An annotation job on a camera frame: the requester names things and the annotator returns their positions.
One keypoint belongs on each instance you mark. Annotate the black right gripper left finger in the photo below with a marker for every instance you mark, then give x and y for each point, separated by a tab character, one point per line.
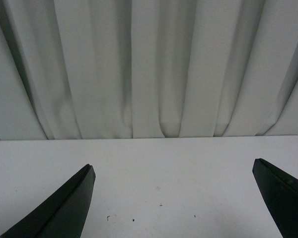
61	215

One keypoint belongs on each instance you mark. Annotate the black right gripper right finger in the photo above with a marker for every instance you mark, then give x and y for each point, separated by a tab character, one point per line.
280	194

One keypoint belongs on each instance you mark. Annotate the grey pleated curtain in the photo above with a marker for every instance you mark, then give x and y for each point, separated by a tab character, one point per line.
106	69

